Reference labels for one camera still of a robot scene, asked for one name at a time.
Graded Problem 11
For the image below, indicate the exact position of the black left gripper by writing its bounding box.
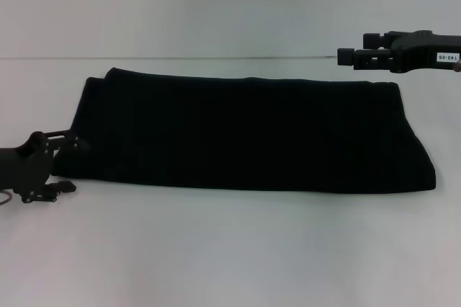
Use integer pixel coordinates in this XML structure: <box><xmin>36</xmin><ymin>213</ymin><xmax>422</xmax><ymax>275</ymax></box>
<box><xmin>0</xmin><ymin>128</ymin><xmax>91</xmax><ymax>204</ymax></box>

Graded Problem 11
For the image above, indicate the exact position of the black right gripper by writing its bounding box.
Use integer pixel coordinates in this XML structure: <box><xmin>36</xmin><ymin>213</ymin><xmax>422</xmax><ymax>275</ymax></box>
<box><xmin>337</xmin><ymin>29</ymin><xmax>461</xmax><ymax>74</ymax></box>

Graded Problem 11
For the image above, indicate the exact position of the black shirt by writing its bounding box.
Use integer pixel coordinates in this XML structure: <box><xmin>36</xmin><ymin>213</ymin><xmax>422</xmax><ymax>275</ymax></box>
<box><xmin>52</xmin><ymin>66</ymin><xmax>437</xmax><ymax>194</ymax></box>

